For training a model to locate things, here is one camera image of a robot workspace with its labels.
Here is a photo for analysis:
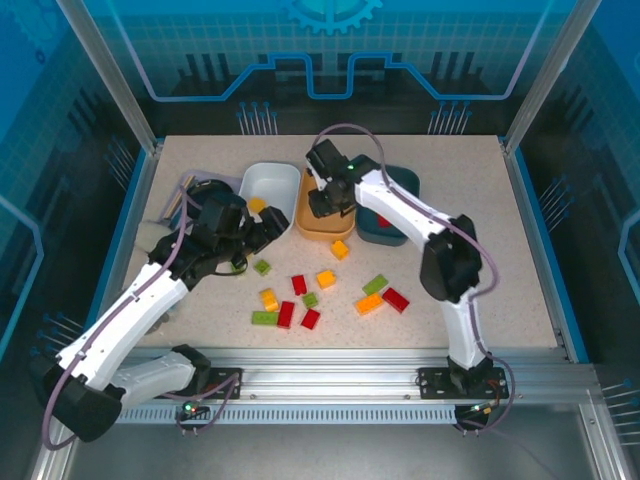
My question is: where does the long orange lego brick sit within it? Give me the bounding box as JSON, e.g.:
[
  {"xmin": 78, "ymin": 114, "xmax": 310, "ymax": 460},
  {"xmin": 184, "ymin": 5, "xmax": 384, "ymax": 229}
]
[{"xmin": 354, "ymin": 293, "xmax": 384, "ymax": 316}]

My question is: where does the long red lego brick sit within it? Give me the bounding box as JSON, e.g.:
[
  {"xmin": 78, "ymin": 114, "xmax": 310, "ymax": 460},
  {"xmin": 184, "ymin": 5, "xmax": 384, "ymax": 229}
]
[{"xmin": 381, "ymin": 287, "xmax": 411, "ymax": 314}]

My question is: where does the orange rectangular container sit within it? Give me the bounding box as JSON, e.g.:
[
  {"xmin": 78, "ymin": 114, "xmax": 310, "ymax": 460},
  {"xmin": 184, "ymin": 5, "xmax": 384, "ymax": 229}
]
[{"xmin": 294, "ymin": 167, "xmax": 357, "ymax": 244}]

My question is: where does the white rectangular container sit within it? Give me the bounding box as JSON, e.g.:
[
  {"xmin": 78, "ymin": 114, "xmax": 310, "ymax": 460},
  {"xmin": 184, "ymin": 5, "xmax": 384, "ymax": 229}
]
[{"xmin": 238, "ymin": 162, "xmax": 302, "ymax": 236}]

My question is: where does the dark teal rectangular container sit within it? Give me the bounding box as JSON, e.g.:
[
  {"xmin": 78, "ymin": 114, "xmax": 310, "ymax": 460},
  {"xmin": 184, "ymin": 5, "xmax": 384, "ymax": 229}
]
[{"xmin": 355, "ymin": 162, "xmax": 422, "ymax": 247}]

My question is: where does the wooden chopstick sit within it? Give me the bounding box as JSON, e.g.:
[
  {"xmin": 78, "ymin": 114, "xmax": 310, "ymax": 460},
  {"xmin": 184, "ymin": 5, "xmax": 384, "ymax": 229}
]
[
  {"xmin": 167, "ymin": 182, "xmax": 194, "ymax": 224},
  {"xmin": 162, "ymin": 180, "xmax": 190, "ymax": 221}
]

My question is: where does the beige cloth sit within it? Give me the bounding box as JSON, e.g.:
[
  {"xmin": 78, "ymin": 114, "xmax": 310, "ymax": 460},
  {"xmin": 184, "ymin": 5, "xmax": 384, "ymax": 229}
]
[{"xmin": 135, "ymin": 219, "xmax": 174, "ymax": 256}]

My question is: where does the purple tray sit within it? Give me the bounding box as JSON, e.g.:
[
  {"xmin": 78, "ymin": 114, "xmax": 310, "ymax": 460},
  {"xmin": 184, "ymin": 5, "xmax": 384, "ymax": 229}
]
[{"xmin": 159, "ymin": 169, "xmax": 244, "ymax": 226}]

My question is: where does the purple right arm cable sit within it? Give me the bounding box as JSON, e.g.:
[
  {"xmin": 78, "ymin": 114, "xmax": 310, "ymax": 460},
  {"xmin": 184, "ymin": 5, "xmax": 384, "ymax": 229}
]
[{"xmin": 309, "ymin": 122, "xmax": 503, "ymax": 361}]

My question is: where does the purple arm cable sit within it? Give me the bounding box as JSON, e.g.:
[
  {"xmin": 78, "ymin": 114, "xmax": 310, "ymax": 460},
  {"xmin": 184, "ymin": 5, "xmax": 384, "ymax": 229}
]
[
  {"xmin": 42, "ymin": 177, "xmax": 241, "ymax": 451},
  {"xmin": 309, "ymin": 122, "xmax": 503, "ymax": 361}
]

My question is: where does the aluminium side rail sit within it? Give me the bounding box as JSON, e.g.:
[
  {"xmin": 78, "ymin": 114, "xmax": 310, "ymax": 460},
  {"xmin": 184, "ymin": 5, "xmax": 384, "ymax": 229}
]
[
  {"xmin": 74, "ymin": 144, "xmax": 164, "ymax": 361},
  {"xmin": 499, "ymin": 139, "xmax": 594, "ymax": 364}
]

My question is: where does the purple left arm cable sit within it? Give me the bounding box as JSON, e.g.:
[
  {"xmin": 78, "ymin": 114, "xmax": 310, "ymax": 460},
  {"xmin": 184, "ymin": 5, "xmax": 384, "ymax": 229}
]
[{"xmin": 42, "ymin": 177, "xmax": 241, "ymax": 451}]

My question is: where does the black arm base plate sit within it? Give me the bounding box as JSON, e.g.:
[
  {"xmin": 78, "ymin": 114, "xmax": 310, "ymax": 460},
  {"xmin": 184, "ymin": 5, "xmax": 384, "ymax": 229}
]
[
  {"xmin": 417, "ymin": 366, "xmax": 511, "ymax": 401},
  {"xmin": 197, "ymin": 367, "xmax": 244, "ymax": 401}
]

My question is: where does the aluminium front rail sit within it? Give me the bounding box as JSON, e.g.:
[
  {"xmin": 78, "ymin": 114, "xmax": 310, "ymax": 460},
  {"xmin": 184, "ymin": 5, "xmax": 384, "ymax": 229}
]
[{"xmin": 119, "ymin": 347, "xmax": 599, "ymax": 404}]

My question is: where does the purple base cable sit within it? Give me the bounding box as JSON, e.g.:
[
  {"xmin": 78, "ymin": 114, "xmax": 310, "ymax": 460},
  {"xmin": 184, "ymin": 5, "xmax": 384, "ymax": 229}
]
[
  {"xmin": 454, "ymin": 352, "xmax": 517, "ymax": 435},
  {"xmin": 162, "ymin": 372, "xmax": 242, "ymax": 437}
]

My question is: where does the white slotted cable duct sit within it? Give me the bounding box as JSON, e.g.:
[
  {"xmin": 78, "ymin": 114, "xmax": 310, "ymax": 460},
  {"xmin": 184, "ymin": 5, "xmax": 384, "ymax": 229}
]
[{"xmin": 114, "ymin": 403, "xmax": 469, "ymax": 426}]

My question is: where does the aluminium frame post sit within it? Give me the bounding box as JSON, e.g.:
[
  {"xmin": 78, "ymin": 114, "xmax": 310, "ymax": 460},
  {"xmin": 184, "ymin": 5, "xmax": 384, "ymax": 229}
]
[
  {"xmin": 54, "ymin": 0, "xmax": 164, "ymax": 156},
  {"xmin": 501, "ymin": 0, "xmax": 594, "ymax": 156}
]

